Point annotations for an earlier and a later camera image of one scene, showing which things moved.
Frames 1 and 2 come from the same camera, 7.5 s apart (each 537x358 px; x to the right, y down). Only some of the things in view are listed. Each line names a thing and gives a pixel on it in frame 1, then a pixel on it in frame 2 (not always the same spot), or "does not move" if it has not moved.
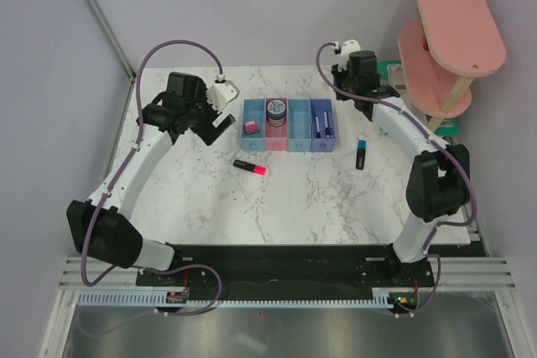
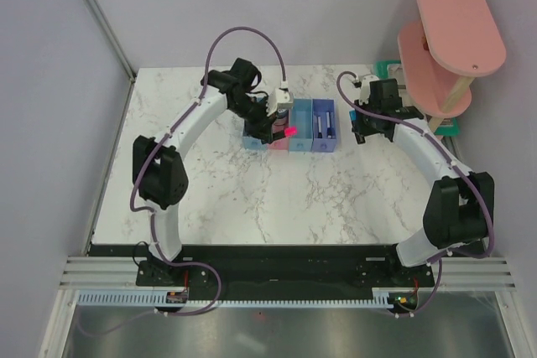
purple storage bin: (322, 144) does not move
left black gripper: (226, 122) -> (263, 128)
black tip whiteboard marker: (318, 134) does not move
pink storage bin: (276, 124) does not move
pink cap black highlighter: (257, 169) -> (290, 131)
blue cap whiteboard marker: (326, 124) does not move
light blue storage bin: (299, 125) does not move
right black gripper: (337, 75) -> (362, 129)
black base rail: (295, 266) does not move
